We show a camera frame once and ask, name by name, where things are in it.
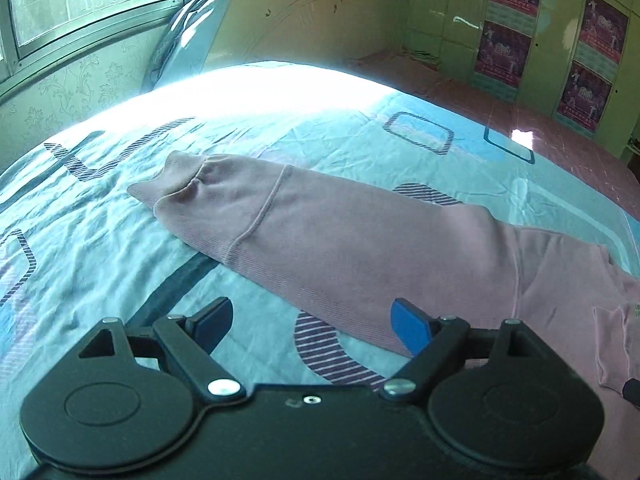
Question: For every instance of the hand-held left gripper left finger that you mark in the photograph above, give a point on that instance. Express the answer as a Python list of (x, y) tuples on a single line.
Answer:
[(216, 318)]

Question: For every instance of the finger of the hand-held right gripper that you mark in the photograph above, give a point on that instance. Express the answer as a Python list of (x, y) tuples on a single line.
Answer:
[(633, 390)]

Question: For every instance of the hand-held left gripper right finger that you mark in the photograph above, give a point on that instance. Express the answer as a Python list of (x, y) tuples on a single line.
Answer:
[(407, 327)]

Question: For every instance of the pink ribbed sweater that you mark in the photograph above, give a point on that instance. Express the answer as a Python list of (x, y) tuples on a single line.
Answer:
[(350, 240)]

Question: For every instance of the light blue patterned bedsheet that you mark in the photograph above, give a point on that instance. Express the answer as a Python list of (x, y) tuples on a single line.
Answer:
[(100, 260)]

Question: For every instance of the stack of books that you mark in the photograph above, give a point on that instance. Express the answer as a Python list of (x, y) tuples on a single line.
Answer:
[(420, 55)]

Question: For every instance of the grey blue pillow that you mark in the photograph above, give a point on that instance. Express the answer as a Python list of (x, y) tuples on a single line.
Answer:
[(200, 25)]

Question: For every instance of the cream wooden headboard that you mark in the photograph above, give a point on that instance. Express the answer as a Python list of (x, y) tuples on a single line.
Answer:
[(320, 15)]

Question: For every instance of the pale green wardrobe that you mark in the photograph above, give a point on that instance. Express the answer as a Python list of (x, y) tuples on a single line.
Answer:
[(450, 0)]

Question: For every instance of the metal framed window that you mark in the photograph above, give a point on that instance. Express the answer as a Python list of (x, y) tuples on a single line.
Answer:
[(75, 0)]

